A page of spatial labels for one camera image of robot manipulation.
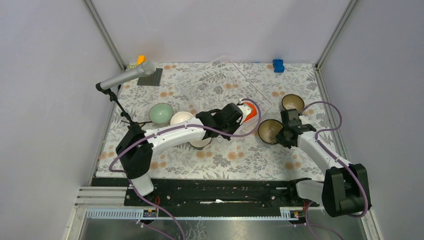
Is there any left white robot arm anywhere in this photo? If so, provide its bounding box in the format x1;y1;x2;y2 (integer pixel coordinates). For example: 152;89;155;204
115;103;252;206

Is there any blue toy brick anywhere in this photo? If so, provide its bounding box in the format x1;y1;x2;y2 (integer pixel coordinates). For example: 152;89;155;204
272;59;285;73

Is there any floral table mat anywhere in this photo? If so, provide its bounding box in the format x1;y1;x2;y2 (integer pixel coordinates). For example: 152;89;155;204
118;63;329;181

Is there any celadon green ceramic bowl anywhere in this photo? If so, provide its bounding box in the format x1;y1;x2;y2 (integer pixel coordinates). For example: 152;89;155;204
148;103;174;124

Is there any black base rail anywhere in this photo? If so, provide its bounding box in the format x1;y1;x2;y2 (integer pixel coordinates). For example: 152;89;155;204
124;177;321;219

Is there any grey lego baseplate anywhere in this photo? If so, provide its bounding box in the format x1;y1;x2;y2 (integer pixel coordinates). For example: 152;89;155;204
137;68;163;87

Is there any black bowl patterned rim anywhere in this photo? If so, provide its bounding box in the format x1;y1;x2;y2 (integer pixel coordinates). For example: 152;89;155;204
281;94;305;112

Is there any teal square ceramic cup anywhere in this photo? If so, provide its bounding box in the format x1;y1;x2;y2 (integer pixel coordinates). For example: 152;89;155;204
188;138;212;150

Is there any purple cable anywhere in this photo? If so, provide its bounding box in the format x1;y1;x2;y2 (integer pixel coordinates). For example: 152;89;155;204
299;100;370;240
108;98;263;240

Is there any silver microphone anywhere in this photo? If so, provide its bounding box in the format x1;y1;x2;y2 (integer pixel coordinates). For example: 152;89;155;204
95;61;156;93

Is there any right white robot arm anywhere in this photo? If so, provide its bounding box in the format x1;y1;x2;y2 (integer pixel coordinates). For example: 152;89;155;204
275;109;371;217

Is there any dark blue floral bowl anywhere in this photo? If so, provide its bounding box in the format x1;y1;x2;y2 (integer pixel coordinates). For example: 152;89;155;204
257;119;284;145

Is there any orange bowl white inside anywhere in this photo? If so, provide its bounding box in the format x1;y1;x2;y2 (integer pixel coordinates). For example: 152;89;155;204
170;111;194;126

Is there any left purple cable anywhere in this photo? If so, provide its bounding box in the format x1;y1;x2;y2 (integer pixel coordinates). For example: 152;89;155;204
108;98;263;240

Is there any yellow toy brick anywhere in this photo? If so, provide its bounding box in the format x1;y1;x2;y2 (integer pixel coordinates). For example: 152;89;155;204
136;55;146;66

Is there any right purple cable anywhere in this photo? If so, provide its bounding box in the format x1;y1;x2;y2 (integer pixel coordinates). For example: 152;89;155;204
299;100;370;240

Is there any white wire dish rack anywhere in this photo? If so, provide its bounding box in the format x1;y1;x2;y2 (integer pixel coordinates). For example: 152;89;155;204
176;56;272;116

